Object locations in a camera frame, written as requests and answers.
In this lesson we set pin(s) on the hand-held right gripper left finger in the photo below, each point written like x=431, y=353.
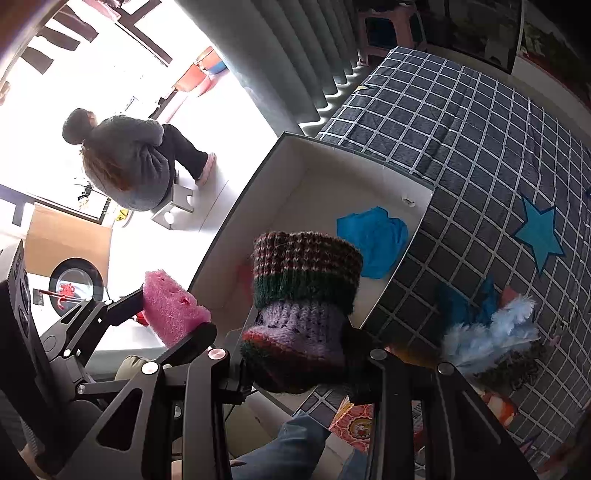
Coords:
x=203, y=369

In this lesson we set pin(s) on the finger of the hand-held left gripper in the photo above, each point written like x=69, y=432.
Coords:
x=194, y=337
x=115, y=307

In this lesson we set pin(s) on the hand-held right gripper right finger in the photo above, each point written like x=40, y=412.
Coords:
x=392, y=369

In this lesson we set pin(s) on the pink sponge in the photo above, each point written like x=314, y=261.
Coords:
x=171, y=304

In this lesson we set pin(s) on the bright blue cloth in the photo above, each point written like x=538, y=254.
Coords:
x=374, y=240

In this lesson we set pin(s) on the white storage box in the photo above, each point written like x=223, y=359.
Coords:
x=323, y=184

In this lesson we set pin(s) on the round black plate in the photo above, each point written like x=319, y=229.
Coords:
x=76, y=281

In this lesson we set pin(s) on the red patterned packet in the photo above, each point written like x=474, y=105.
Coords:
x=355, y=427

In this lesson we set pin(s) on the cardboard box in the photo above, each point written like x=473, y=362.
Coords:
x=60, y=240

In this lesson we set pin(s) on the dark blue cloth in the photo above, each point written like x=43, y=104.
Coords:
x=466, y=300

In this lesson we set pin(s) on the light blue feather duster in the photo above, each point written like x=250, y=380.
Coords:
x=489, y=332

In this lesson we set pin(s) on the person's jeans leg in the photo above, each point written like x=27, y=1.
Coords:
x=286, y=447

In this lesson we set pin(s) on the flower print tissue pack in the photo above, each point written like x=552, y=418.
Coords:
x=501, y=408

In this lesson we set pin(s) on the white stool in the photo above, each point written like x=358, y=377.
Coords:
x=173, y=203

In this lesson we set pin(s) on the grey checked blanket with stars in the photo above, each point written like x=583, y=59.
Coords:
x=461, y=138

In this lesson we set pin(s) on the grey pleated curtain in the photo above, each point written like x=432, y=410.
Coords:
x=300, y=60

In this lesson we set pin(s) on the pink plastic stool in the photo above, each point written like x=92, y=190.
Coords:
x=383, y=27

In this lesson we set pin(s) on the dark glass cabinet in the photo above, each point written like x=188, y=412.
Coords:
x=475, y=27

